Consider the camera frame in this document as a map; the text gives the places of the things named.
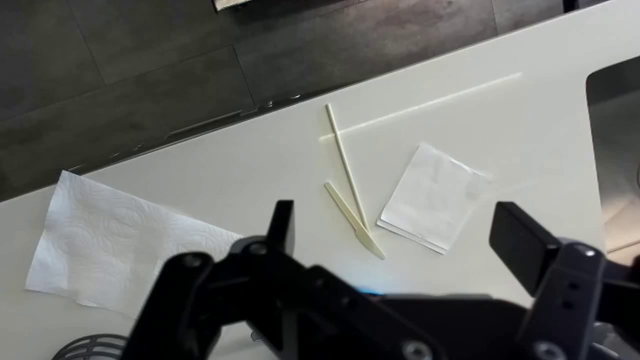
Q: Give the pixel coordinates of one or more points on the long wooden stir stick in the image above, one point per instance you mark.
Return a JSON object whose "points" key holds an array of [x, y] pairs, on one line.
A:
{"points": [[337, 135]]}

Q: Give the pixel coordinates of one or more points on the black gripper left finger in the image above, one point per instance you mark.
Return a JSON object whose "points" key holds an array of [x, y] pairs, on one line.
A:
{"points": [[280, 231]]}

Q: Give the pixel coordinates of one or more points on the stainless steel sink basin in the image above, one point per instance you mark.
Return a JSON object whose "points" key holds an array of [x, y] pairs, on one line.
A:
{"points": [[614, 119]]}

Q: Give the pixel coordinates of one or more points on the large white paper napkin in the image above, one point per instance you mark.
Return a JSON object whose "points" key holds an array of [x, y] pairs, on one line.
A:
{"points": [[103, 247]]}

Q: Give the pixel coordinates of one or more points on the small white folded napkin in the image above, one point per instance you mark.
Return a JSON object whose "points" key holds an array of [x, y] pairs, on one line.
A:
{"points": [[432, 199]]}

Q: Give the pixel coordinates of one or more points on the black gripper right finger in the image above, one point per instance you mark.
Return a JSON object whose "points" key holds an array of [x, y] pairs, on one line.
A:
{"points": [[523, 244]]}

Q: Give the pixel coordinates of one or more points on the short wooden stir stick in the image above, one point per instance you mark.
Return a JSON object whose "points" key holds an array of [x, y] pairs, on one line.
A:
{"points": [[358, 229]]}

